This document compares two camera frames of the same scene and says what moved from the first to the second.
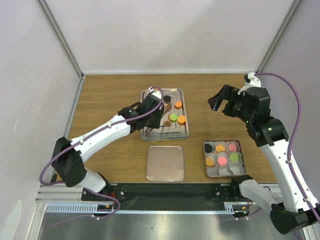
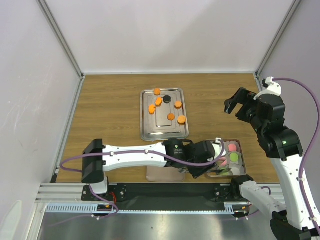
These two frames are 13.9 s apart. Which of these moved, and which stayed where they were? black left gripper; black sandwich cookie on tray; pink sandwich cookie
Moved: black left gripper
Stayed: black sandwich cookie on tray; pink sandwich cookie
